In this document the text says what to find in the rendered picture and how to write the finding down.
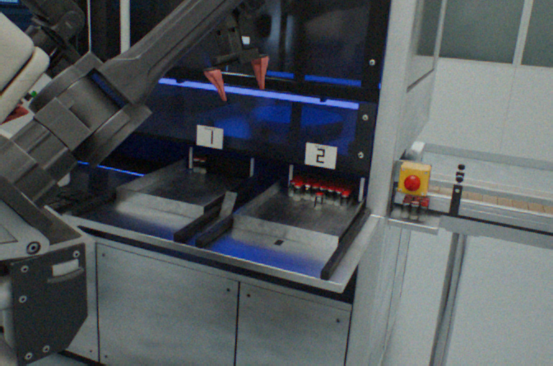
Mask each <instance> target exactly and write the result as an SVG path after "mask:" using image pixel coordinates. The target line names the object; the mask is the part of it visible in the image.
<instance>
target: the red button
mask: <svg viewBox="0 0 553 366"><path fill-rule="evenodd" d="M420 185H421V181H420V179H419V178H418V177H417V176H415V175H409V176H407V177H406V179H405V181H404V187H405V188H406V190H408V191H410V192H414V191H416V190H418V189H419V187H420Z"/></svg>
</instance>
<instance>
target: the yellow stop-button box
mask: <svg viewBox="0 0 553 366"><path fill-rule="evenodd" d="M431 169H432V164H428V163H423V162H418V161H413V160H404V162H403V164H402V166H401V170H400V176H399V182H398V188H397V191H398V192H403V193H407V194H412V195H417V196H422V197H425V196H426V193H427V191H428V189H429V184H430V174H431ZM409 175H415V176H417V177H418V178H419V179H420V181H421V185H420V187H419V189H418V190H416V191H414V192H410V191H408V190H406V188H405V187H404V181H405V179H406V177H407V176H409Z"/></svg>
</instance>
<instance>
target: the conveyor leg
mask: <svg viewBox="0 0 553 366"><path fill-rule="evenodd" d="M445 230H446V231H449V232H453V233H452V238H451V243H450V248H449V252H448V261H447V266H446V271H445V275H444V284H443V289H442V294H441V298H440V303H439V311H438V317H437V321H436V326H435V331H434V339H433V344H432V349H431V354H430V362H429V366H446V364H447V360H448V352H449V347H450V343H451V338H452V334H453V326H454V321H455V317H456V312H457V307H458V300H459V295H460V290H461V286H462V278H463V273H464V269H465V265H466V260H467V252H468V248H469V243H470V238H471V236H474V237H478V238H479V237H480V235H476V234H469V233H464V232H460V231H456V230H451V229H445Z"/></svg>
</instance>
